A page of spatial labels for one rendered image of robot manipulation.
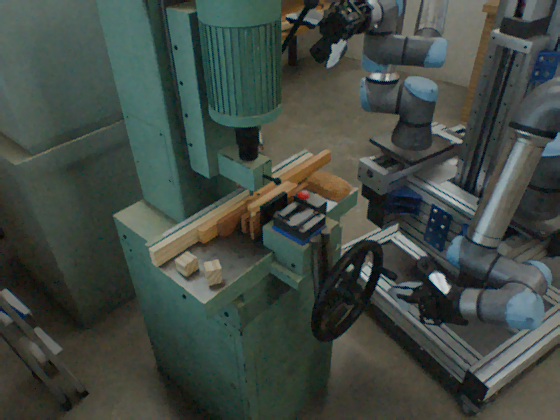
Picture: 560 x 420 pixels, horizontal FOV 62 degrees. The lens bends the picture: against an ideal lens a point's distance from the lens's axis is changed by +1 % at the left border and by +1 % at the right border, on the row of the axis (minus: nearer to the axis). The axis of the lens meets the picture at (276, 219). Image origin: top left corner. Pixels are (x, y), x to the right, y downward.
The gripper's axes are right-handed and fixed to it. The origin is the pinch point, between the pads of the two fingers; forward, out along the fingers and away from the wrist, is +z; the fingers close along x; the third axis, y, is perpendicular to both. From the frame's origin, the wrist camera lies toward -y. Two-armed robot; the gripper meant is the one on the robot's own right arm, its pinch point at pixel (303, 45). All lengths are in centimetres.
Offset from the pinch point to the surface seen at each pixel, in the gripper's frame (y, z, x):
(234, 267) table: -32, 32, 30
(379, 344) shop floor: -100, -36, 90
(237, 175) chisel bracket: -29.9, 16.2, 11.2
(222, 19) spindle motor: 5.6, 20.6, -8.4
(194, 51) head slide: -8.9, 19.2, -12.9
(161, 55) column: -16.3, 21.6, -19.3
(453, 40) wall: -136, -319, -23
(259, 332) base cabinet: -51, 28, 48
